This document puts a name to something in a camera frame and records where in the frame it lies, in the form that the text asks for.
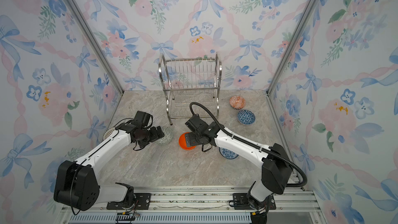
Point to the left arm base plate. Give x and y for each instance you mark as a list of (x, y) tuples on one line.
[(136, 201)]

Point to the orange plastic bowl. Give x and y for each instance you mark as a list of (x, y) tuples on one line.
[(184, 142)]

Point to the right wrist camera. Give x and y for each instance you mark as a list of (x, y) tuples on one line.
[(196, 124)]

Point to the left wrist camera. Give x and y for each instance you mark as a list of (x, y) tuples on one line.
[(143, 120)]

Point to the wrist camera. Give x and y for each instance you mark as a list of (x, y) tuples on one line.
[(196, 124), (143, 120)]

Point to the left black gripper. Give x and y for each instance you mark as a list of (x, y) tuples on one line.
[(156, 135)]

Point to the steel two-tier dish rack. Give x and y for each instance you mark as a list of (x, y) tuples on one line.
[(190, 80)]

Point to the red patterned ceramic bowl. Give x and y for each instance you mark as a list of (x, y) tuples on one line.
[(237, 102)]

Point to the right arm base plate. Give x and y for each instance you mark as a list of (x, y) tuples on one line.
[(241, 201)]

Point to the aluminium mounting rail frame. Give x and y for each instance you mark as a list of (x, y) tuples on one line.
[(203, 205)]

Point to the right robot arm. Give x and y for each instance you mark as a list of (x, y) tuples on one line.
[(272, 160)]

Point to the green patterned ceramic bowl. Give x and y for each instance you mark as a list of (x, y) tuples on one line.
[(168, 136)]

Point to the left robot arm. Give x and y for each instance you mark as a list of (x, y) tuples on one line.
[(77, 185)]

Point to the white mesh strainer basket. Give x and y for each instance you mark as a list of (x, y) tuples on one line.
[(108, 133)]

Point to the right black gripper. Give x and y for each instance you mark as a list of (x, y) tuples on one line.
[(190, 137)]

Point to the blue triangle patterned bowl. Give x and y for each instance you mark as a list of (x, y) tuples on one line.
[(246, 117)]

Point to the blue floral ceramic bowl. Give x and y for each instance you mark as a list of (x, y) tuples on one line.
[(230, 155)]

